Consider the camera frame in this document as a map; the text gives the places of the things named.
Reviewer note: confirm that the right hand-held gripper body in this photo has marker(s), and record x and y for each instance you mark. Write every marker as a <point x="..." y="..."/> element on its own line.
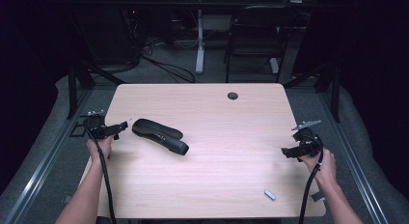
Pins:
<point x="308" y="141"/>

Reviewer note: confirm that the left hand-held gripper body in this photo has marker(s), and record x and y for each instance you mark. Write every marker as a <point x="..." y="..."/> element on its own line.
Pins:
<point x="96" y="127"/>

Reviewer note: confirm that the black stapler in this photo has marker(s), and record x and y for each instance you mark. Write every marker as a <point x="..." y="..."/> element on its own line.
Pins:
<point x="160" y="137"/>

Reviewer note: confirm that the silver strip of staples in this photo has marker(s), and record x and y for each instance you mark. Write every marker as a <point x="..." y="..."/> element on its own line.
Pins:
<point x="270" y="194"/>

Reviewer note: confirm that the person's left hand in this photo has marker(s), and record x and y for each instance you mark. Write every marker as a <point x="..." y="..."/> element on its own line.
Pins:
<point x="102" y="150"/>

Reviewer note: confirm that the person's right hand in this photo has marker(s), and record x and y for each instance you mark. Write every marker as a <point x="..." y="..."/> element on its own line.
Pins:
<point x="324" y="169"/>

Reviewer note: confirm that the black metal stand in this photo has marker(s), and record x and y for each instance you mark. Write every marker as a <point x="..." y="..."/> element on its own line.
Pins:
<point x="336" y="92"/>
<point x="72" y="89"/>

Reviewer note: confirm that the grey tape piece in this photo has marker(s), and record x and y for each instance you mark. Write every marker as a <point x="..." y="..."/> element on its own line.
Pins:
<point x="318" y="196"/>
<point x="67" y="199"/>

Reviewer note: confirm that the short white desk foot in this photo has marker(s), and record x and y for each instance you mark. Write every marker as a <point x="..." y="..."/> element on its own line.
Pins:
<point x="274" y="65"/>

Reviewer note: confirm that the dark equipment cabinet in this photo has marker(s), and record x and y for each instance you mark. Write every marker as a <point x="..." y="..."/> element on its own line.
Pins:
<point x="106" y="37"/>

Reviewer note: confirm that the long white desk leg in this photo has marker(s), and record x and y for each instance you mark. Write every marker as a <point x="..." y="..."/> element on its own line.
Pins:
<point x="200" y="50"/>

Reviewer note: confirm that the black folding chair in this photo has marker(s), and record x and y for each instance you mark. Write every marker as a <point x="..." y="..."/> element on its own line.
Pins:
<point x="257" y="34"/>

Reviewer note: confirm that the aluminium floor rail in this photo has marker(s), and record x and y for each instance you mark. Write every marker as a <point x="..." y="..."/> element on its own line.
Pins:
<point x="45" y="166"/>
<point x="353" y="166"/>

